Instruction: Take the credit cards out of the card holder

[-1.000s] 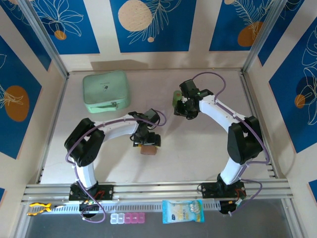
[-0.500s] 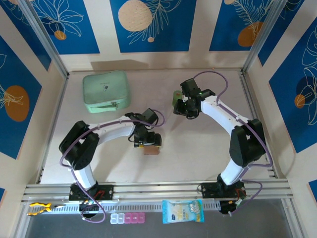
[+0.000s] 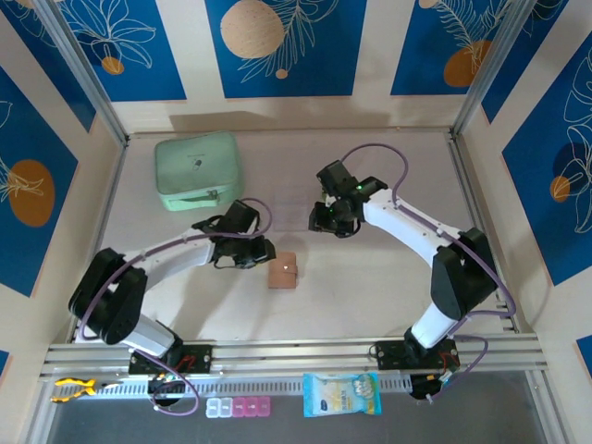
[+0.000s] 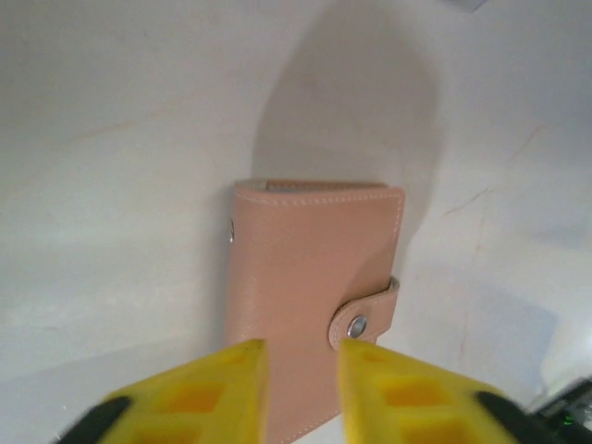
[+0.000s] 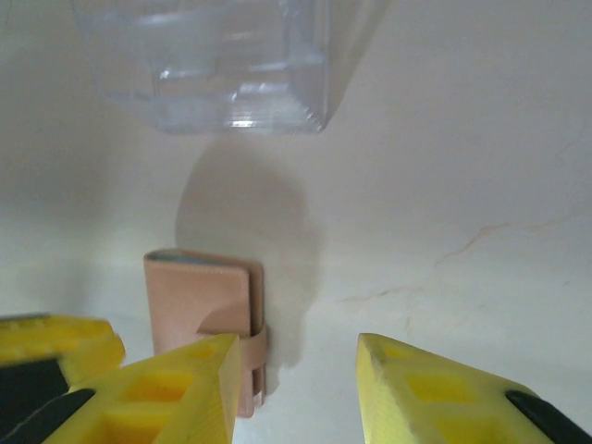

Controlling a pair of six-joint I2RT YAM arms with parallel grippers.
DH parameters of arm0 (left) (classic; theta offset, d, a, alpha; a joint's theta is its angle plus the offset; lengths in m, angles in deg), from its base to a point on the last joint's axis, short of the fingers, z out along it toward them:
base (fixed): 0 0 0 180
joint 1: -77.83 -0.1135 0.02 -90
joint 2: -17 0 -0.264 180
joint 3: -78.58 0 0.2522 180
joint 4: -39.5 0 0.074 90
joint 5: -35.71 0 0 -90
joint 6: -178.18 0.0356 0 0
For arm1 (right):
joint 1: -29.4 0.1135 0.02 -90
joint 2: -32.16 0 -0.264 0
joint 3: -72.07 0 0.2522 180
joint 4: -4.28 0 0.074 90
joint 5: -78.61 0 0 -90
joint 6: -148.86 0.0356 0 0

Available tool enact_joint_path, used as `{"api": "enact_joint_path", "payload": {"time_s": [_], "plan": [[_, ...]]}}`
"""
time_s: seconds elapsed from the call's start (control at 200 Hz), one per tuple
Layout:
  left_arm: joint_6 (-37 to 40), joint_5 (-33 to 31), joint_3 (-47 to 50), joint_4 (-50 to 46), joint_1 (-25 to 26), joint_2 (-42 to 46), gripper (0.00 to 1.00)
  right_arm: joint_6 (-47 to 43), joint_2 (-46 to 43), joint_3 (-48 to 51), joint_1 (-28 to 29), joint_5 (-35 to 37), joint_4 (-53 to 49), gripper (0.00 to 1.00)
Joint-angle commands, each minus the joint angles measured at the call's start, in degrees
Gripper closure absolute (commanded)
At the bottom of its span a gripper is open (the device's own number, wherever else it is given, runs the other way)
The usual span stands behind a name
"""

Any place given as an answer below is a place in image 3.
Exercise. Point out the aluminium table side rail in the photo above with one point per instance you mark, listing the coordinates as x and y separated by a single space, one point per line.
108 203
463 176

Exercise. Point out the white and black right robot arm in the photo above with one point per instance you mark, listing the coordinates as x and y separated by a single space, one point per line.
407 226

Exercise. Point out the white and pink pill organizer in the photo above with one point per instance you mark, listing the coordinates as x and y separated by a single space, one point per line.
238 408

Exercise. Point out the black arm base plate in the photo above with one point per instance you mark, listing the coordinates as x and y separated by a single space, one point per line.
201 358
390 356

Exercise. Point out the blue wet wipes pack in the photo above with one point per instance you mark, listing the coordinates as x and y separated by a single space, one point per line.
342 393

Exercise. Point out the pink leather card holder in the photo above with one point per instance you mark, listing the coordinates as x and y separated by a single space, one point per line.
282 275

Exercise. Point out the mint green zip pouch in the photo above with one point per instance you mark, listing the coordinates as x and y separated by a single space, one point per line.
196 162

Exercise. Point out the aluminium frame rail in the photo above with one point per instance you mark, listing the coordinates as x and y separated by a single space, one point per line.
296 351

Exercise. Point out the aluminium frame post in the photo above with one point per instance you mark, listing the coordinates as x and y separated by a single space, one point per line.
497 69
83 69

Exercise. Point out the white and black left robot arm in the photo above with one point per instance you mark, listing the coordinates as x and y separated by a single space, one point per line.
180 259

